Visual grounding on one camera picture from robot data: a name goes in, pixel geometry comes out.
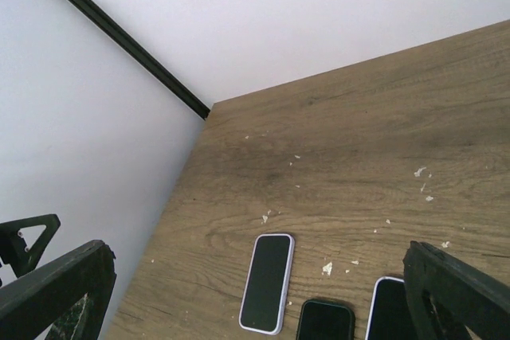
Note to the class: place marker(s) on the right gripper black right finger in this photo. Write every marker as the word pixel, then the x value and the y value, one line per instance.
pixel 449 299

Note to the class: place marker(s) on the left black frame post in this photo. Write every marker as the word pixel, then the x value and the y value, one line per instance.
pixel 124 40

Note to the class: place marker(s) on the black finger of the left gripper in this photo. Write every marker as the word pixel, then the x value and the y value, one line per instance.
pixel 24 241

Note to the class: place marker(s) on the lilac phone case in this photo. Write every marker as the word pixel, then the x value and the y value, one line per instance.
pixel 371 308

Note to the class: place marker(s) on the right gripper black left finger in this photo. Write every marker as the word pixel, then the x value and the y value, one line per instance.
pixel 68 296

